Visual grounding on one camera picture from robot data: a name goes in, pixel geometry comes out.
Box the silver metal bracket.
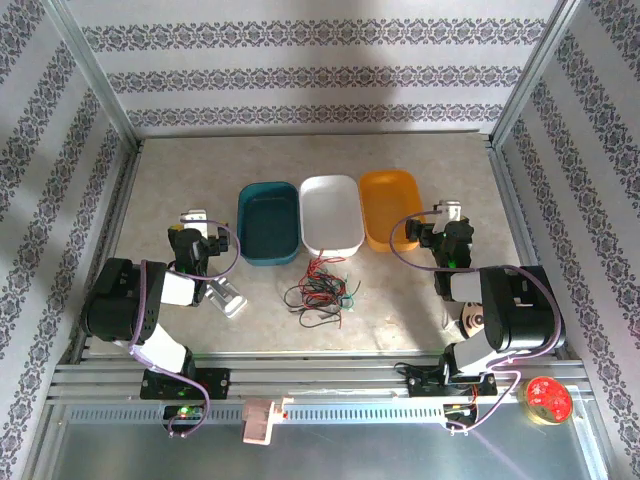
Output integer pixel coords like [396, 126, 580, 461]
[203, 277, 249, 320]

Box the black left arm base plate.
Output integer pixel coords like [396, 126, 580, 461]
[139, 367, 232, 401]

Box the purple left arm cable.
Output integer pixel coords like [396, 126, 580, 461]
[128, 222, 242, 439]

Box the aluminium frame rail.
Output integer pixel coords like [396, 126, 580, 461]
[47, 351, 592, 406]

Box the green-lit control board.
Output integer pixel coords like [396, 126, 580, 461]
[162, 404, 206, 424]

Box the red emergency stop button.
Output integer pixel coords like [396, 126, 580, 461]
[519, 377, 573, 427]

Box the aluminium corner post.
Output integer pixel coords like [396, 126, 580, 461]
[43, 0, 145, 147]
[489, 0, 585, 147]

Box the teal plastic bin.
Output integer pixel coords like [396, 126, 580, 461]
[236, 180, 303, 268]

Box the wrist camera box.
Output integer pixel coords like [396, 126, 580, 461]
[179, 207, 209, 231]
[433, 199, 464, 222]

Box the white plastic bin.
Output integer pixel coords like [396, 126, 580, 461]
[298, 173, 364, 260]

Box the round cartoon face holder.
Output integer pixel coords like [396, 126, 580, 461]
[443, 299, 487, 340]

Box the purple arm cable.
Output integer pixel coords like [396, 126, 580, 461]
[388, 209, 569, 436]
[128, 222, 242, 439]

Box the pink printed clamp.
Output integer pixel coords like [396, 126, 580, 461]
[242, 396, 295, 446]

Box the orange plastic bin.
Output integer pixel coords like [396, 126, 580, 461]
[358, 169, 426, 254]

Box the red cable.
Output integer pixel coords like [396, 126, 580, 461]
[297, 249, 352, 331]

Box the grey slotted cable duct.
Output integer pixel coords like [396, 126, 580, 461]
[64, 403, 501, 424]

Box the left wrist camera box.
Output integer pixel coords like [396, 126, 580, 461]
[179, 207, 209, 231]

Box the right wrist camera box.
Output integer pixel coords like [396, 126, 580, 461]
[433, 199, 464, 222]

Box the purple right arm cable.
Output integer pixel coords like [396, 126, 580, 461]
[388, 209, 569, 436]

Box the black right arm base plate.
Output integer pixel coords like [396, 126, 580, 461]
[407, 364, 499, 400]

